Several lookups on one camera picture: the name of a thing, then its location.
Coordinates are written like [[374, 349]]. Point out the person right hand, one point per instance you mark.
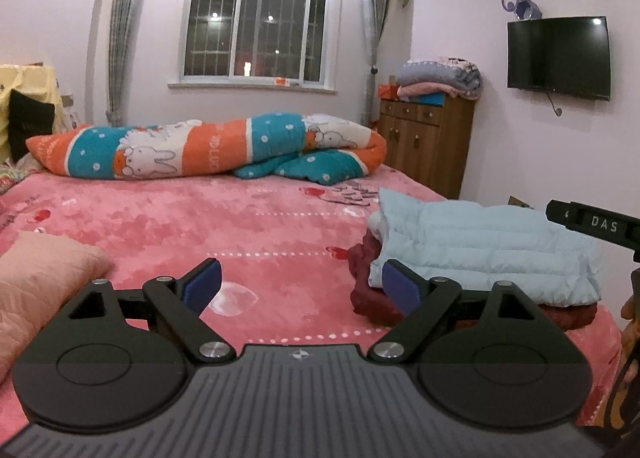
[[630, 334]]

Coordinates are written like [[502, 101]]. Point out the folded blankets on cabinet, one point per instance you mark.
[[454, 77]]

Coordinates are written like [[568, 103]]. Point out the black cushion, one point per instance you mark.
[[27, 118]]

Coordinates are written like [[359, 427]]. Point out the wooden cabinet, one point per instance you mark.
[[429, 144]]

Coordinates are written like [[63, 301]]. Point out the light blue down jacket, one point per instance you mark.
[[478, 246]]

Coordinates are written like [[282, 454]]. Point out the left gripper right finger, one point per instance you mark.
[[453, 326]]

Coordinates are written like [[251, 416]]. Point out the right grey curtain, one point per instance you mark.
[[374, 14]]

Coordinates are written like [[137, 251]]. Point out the maroon down jacket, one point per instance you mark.
[[391, 303]]

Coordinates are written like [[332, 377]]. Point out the window with bars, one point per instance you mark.
[[260, 44]]

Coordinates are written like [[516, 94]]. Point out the yellow cloth cover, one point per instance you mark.
[[36, 83]]

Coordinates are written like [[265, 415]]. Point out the purple wall decoration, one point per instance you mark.
[[523, 10]]

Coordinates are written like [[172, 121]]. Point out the grey curtain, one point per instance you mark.
[[123, 13], [374, 14]]

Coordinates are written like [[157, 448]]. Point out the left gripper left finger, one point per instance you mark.
[[156, 325]]

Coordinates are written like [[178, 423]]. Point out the wall mounted television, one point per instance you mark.
[[569, 55]]

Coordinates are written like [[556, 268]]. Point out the orange teal rabbit rolled quilt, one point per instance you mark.
[[319, 148]]

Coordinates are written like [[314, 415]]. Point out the left grey curtain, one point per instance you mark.
[[123, 13]]

